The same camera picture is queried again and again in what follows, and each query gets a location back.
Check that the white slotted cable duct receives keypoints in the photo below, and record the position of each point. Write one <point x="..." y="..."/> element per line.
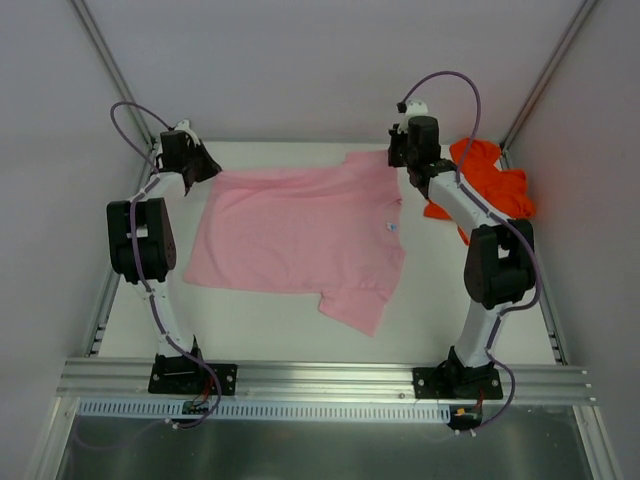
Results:
<point x="183" y="410"/>

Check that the aluminium frame post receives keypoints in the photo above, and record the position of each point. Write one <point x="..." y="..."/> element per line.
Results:
<point x="97" y="40"/>
<point x="567" y="39"/>

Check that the pink t shirt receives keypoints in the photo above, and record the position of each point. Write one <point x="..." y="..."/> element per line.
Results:
<point x="330" y="231"/>

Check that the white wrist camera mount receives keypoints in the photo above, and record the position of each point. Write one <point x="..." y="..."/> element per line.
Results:
<point x="411" y="108"/>
<point x="185" y="126"/>

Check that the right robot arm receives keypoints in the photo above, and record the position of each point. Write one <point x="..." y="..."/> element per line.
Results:
<point x="499" y="268"/>

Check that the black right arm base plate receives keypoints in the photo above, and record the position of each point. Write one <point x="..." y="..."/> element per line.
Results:
<point x="443" y="383"/>

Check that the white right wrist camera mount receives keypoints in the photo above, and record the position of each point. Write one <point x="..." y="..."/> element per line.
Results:
<point x="411" y="108"/>

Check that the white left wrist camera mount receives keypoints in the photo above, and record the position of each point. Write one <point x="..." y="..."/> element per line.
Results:
<point x="185" y="126"/>

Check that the aluminium frame post right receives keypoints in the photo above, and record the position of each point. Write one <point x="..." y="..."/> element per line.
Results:
<point x="567" y="39"/>

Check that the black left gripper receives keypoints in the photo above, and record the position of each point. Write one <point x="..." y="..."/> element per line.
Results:
<point x="198" y="167"/>

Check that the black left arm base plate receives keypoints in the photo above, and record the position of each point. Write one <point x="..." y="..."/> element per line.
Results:
<point x="180" y="376"/>

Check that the orange t shirt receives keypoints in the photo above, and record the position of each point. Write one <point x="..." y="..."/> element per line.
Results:
<point x="506" y="190"/>

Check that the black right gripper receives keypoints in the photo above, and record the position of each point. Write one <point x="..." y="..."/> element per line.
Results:
<point x="395" y="155"/>

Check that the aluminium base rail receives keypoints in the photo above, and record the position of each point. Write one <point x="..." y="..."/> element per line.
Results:
<point x="326" y="382"/>

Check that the aluminium frame post left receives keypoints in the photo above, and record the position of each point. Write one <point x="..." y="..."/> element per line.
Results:
<point x="97" y="40"/>

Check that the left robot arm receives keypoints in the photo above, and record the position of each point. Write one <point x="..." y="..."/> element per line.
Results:
<point x="143" y="250"/>

